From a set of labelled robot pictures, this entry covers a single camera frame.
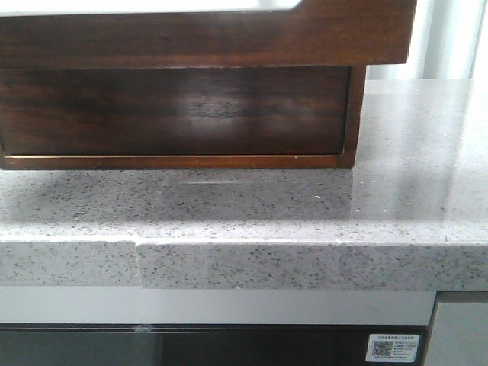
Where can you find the white QR code sticker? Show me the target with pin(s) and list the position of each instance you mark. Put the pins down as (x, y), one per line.
(392, 348)

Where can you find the grey cabinet door panel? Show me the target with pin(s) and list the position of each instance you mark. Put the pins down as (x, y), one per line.
(459, 335)

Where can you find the dark wooden drawer cabinet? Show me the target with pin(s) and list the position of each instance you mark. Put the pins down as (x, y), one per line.
(352, 126)

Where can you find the dark wooden drawer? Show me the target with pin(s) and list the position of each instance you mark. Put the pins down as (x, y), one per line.
(313, 33)
(171, 114)

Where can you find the black glass appliance door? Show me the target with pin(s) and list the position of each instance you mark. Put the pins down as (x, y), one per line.
(191, 344)

